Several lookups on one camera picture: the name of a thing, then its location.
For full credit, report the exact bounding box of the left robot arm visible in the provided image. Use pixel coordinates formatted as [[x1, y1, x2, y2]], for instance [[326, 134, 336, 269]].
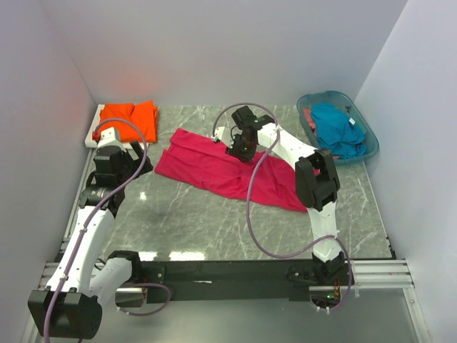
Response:
[[28, 139, 153, 342]]

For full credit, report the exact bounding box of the orange folded t shirt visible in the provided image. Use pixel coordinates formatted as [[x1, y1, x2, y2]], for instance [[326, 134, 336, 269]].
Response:
[[99, 100, 159, 143]]

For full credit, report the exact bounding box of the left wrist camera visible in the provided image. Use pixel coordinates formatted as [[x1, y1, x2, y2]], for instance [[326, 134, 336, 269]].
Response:
[[92, 127, 124, 149]]

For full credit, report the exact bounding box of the aluminium frame rail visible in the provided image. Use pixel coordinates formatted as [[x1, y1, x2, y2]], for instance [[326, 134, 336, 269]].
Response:
[[308, 259, 417, 290]]

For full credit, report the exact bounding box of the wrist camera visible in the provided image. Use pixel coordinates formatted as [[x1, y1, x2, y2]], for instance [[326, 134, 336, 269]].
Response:
[[92, 127, 124, 149], [211, 126, 233, 147]]

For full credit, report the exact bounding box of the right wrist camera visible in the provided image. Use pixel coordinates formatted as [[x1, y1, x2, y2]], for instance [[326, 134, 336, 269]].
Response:
[[211, 126, 233, 147]]

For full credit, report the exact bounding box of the white foam pad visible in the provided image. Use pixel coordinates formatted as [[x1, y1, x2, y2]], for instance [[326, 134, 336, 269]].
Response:
[[84, 104, 145, 150]]

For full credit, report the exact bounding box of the salmon t shirt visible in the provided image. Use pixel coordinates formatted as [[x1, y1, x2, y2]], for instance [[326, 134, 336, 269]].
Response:
[[302, 109, 317, 136]]

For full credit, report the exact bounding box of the blue t shirt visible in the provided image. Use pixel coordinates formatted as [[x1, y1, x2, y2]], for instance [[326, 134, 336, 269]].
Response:
[[311, 103, 367, 159]]

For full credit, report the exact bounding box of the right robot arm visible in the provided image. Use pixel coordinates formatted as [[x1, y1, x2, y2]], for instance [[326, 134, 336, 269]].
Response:
[[212, 103, 348, 285]]

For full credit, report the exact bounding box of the pink t shirt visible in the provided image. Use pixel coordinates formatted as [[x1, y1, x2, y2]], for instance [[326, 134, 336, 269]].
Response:
[[155, 129, 307, 212]]

